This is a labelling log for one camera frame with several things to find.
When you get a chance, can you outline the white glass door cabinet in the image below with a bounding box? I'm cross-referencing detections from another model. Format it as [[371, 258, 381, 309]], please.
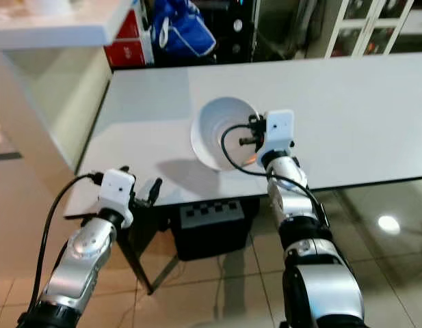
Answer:
[[324, 0, 422, 59]]

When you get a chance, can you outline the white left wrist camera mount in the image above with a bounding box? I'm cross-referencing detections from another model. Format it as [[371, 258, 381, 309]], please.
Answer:
[[99, 169, 136, 223]]

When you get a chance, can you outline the dark metal table leg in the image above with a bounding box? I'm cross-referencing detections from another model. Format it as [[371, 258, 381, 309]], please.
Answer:
[[118, 229, 163, 296]]

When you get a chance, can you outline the black box speaker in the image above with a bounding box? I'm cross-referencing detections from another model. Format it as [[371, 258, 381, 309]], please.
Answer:
[[173, 200, 259, 260]]

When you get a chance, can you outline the blue fabric bag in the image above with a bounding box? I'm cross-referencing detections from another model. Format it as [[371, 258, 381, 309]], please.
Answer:
[[150, 0, 217, 57]]

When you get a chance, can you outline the white ceramic bowl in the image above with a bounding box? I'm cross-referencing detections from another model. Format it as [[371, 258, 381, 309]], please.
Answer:
[[190, 96, 263, 172]]

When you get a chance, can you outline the black electronic device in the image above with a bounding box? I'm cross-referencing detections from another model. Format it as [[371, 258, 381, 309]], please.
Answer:
[[216, 0, 256, 62]]

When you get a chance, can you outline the red cardboard box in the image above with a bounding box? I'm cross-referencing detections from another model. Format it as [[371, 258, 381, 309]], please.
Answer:
[[103, 8, 157, 68]]

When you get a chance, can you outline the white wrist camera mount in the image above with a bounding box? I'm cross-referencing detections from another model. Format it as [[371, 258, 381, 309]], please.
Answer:
[[259, 109, 295, 159], [99, 169, 136, 223]]

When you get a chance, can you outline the white kitchen island counter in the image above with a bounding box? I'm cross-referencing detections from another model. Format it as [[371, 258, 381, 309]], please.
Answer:
[[0, 0, 136, 199]]

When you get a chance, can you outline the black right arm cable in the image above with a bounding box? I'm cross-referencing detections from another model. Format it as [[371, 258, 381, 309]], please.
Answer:
[[221, 123, 328, 226]]

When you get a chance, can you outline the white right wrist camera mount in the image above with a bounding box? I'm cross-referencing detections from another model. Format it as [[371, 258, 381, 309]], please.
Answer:
[[259, 109, 295, 159]]

